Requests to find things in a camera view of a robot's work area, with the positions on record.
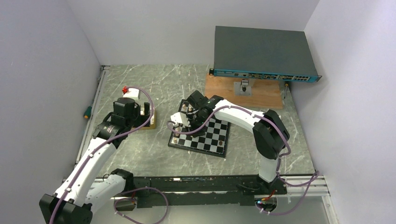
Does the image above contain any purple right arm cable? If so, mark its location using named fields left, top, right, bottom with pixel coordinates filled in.
left=167, top=105, right=320, bottom=216

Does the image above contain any metal bracket with knob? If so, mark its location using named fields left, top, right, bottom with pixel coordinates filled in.
left=233, top=79, right=252, bottom=97

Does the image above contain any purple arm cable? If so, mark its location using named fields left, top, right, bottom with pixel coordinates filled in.
left=49, top=87, right=169, bottom=224
left=167, top=105, right=320, bottom=216

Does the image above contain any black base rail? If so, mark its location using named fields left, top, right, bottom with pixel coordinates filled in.
left=117, top=175, right=287, bottom=208

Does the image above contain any blue grey network switch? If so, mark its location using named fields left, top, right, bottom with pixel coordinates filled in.
left=209, top=26, right=321, bottom=83

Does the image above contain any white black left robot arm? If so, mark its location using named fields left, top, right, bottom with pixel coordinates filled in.
left=39, top=97, right=155, bottom=224

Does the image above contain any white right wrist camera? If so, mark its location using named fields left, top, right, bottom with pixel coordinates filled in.
left=170, top=112, right=190, bottom=127

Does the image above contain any aluminium frame rail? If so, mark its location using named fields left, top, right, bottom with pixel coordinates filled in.
left=49, top=65, right=111, bottom=224

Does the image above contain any wooden board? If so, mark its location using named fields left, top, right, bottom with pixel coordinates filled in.
left=204, top=74, right=283, bottom=109

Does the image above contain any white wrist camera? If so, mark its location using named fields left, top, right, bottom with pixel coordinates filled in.
left=170, top=112, right=190, bottom=127
left=122, top=86, right=141, bottom=100

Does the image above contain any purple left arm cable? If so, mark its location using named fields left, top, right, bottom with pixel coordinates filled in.
left=49, top=87, right=169, bottom=224

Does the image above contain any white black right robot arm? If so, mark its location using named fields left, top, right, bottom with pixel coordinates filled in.
left=187, top=91, right=290, bottom=194

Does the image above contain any black and white chessboard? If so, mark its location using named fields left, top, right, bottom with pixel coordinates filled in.
left=168, top=117, right=231, bottom=158

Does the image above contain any gold metal tin tray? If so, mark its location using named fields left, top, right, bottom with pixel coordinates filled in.
left=134, top=109, right=156, bottom=130

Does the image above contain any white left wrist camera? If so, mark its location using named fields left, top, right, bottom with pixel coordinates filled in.
left=122, top=86, right=141, bottom=100

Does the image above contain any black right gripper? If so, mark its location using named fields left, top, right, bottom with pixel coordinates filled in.
left=183, top=109, right=210, bottom=138

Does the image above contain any green orange screwdriver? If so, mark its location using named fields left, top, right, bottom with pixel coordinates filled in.
left=83, top=106, right=92, bottom=119

